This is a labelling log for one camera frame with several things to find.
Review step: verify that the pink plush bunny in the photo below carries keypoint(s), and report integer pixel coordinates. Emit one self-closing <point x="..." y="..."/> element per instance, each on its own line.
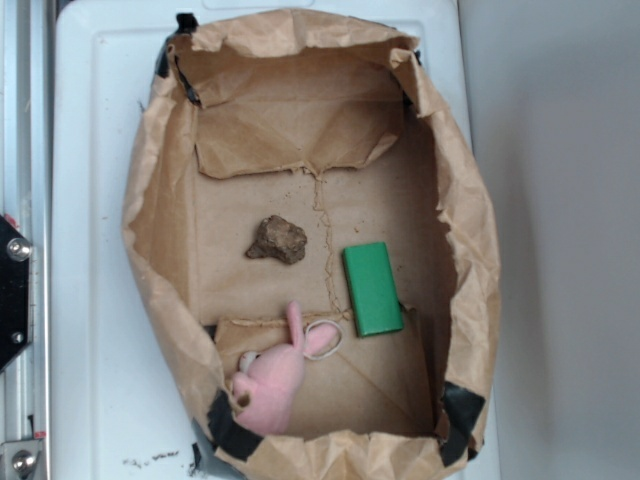
<point x="267" y="382"/>

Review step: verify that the brown rock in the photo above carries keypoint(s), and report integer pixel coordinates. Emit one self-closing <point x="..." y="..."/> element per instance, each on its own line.
<point x="279" y="239"/>

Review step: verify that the green rectangular block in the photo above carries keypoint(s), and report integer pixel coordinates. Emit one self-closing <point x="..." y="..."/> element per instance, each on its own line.
<point x="372" y="289"/>

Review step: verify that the brown paper bag bin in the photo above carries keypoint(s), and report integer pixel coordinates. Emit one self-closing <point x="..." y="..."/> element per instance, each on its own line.
<point x="332" y="123"/>

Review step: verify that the white plastic tray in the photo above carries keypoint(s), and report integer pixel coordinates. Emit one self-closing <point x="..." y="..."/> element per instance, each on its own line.
<point x="115" y="410"/>

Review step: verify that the black mounting plate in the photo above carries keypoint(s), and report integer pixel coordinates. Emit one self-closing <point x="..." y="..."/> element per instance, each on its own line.
<point x="15" y="293"/>

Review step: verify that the aluminium frame rail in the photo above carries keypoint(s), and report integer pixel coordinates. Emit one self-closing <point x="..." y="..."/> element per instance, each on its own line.
<point x="27" y="60"/>

